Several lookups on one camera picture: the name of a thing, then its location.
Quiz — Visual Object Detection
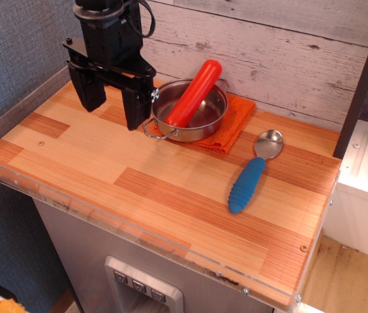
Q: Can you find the yellow object bottom left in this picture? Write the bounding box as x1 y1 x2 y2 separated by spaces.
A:
0 299 27 313

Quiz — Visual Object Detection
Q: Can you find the clear acrylic table guard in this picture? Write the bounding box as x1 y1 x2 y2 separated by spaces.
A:
0 69 341 311

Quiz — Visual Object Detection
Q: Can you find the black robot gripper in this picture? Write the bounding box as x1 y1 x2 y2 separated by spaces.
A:
63 16 156 130

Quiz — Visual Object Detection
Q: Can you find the red toy sausage vegetable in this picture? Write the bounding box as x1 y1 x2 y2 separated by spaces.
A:
164 59 222 128

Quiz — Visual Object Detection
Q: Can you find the black cable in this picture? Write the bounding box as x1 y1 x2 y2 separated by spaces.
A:
123 0 157 39

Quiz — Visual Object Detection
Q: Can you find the stainless steel pot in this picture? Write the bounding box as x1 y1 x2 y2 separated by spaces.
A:
142 78 229 142

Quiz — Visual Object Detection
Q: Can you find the silver toy fridge cabinet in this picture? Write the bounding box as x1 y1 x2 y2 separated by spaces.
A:
34 200 273 312

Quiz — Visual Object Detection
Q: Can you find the orange cloth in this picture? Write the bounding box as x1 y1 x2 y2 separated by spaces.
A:
185 93 256 154

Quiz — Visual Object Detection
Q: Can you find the dark vertical right post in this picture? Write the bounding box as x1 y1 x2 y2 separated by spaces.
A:
333 56 368 159

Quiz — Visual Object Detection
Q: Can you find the blue handled metal spoon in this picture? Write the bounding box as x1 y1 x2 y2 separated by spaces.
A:
228 130 283 214

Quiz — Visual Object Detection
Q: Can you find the white toy sink counter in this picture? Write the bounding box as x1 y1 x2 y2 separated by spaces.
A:
322 48 368 263

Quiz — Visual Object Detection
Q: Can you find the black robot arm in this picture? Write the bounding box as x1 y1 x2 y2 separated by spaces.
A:
63 1 157 130

